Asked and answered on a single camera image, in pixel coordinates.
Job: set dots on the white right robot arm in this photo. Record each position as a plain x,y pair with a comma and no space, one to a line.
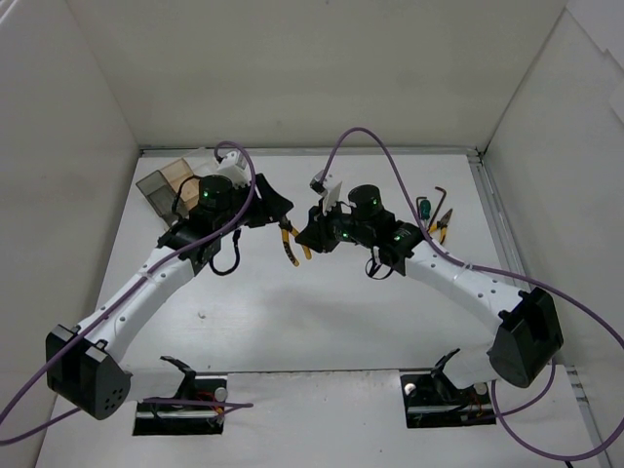
525,329

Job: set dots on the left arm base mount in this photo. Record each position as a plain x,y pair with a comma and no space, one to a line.
197,408

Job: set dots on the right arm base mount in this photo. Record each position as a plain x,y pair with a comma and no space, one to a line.
431,401

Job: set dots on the yellow black pliers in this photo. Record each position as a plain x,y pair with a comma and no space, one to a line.
288,233
440,227

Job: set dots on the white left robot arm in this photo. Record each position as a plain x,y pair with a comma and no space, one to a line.
84,361

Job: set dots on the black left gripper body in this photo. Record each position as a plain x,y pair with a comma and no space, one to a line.
266,204

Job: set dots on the green stubby screwdriver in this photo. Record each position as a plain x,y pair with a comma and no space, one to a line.
424,208

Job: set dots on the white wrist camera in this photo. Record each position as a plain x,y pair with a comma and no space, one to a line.
328,188
233,166

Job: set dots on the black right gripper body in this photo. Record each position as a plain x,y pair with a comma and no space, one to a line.
319,230

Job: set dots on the clear compartment organizer box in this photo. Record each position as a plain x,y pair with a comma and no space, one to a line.
172,190

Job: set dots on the long brown hex key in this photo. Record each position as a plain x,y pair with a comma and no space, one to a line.
443,195

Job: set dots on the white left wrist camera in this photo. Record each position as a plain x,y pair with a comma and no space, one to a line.
233,166

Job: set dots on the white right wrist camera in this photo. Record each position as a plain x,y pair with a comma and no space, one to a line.
328,188

